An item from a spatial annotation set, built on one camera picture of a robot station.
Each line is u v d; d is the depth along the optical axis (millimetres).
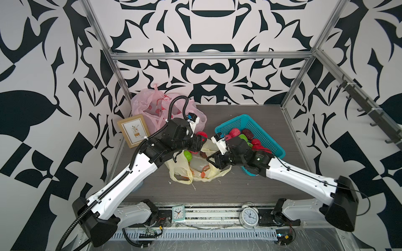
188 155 895
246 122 1022
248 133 991
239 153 568
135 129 939
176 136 517
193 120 606
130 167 435
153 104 1200
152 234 708
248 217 713
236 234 712
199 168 890
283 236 712
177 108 1080
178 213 743
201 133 697
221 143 673
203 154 895
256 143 944
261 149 911
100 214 376
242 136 980
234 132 991
